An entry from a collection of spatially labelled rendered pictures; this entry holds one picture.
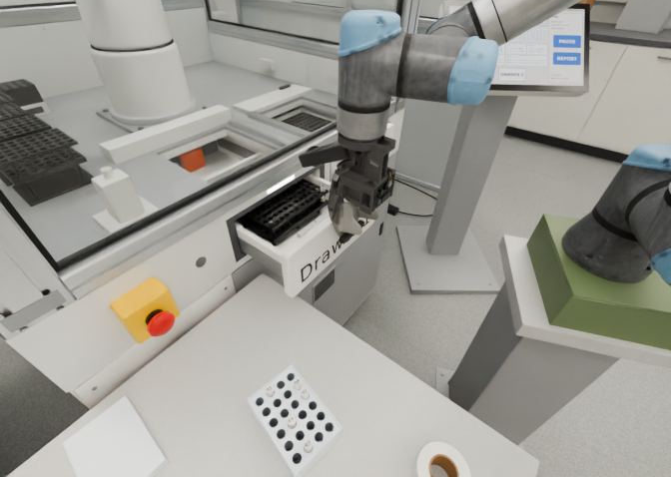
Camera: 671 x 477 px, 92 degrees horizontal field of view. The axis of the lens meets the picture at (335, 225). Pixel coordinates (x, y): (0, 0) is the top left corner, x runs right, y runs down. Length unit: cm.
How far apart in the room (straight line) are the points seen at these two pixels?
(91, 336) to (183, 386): 16
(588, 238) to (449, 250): 119
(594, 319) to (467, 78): 53
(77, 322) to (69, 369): 8
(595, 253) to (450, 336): 96
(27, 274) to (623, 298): 90
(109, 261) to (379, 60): 45
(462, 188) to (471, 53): 123
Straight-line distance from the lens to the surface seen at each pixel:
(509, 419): 124
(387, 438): 59
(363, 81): 45
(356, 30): 44
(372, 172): 51
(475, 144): 154
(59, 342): 61
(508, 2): 56
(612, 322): 81
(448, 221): 175
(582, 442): 165
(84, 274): 55
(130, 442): 63
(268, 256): 63
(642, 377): 195
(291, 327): 66
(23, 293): 54
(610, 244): 77
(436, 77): 44
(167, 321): 57
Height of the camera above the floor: 132
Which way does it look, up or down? 40 degrees down
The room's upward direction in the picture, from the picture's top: 2 degrees clockwise
